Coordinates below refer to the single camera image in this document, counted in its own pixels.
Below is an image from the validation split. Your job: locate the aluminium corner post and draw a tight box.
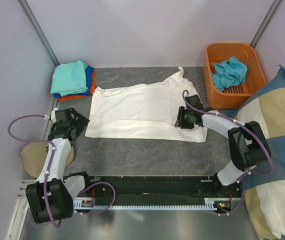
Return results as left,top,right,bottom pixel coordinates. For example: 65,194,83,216
250,0,283,49
17,0,60,67

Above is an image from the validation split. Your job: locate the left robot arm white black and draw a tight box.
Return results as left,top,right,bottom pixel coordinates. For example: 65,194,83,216
25,108,93,226

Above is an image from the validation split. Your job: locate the orange plastic basket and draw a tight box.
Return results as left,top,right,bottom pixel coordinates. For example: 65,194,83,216
203,42,267,109

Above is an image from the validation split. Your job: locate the folded orange t shirt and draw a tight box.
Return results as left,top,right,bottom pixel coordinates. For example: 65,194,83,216
54,70,96,101

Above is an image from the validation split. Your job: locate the blue beige checked pillow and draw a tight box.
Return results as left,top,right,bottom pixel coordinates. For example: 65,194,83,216
225,67,285,240

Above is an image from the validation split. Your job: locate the slotted white cable duct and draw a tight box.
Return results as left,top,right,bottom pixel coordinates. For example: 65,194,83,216
73,197,230,211

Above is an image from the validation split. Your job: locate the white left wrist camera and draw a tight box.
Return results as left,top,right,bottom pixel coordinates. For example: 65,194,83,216
48,107,59,123

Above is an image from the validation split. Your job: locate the crumpled teal t shirt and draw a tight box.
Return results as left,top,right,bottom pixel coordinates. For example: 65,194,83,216
211,56,248,92

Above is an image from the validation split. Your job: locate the right aluminium corner post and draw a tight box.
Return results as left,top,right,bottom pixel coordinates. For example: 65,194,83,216
250,0,283,49

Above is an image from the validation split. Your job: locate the left aluminium corner post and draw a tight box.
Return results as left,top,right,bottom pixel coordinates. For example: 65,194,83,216
17,0,60,67

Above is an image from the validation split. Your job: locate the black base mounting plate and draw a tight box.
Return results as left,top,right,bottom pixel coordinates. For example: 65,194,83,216
81,176,241,205

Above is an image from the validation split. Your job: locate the folded blue t shirt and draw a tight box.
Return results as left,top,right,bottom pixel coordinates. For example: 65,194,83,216
53,66,96,101

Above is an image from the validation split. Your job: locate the folded mint green t shirt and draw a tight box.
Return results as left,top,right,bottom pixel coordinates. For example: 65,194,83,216
50,60,88,97

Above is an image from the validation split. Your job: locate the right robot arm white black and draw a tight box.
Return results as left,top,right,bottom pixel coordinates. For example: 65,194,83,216
174,90,274,197

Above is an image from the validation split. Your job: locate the white printed t shirt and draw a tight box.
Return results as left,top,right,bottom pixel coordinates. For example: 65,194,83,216
85,66,208,143

